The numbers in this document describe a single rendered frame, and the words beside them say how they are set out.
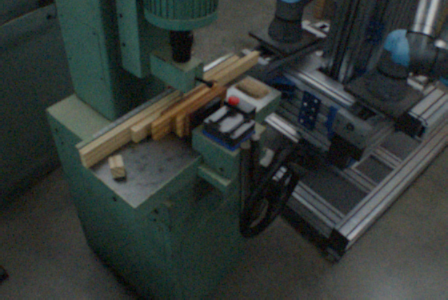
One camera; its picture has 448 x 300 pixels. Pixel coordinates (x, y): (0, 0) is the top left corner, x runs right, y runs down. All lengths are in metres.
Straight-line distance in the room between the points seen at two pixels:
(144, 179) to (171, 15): 0.39
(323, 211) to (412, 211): 0.65
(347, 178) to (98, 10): 1.40
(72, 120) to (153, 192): 0.48
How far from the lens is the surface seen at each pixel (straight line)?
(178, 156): 1.02
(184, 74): 1.02
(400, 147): 2.33
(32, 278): 1.96
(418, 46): 1.16
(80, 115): 1.34
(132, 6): 1.02
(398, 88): 1.49
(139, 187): 0.96
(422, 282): 2.10
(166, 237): 1.18
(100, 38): 1.11
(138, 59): 1.08
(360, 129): 1.44
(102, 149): 1.02
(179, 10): 0.90
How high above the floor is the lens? 1.64
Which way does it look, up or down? 42 degrees down
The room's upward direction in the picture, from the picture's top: 5 degrees clockwise
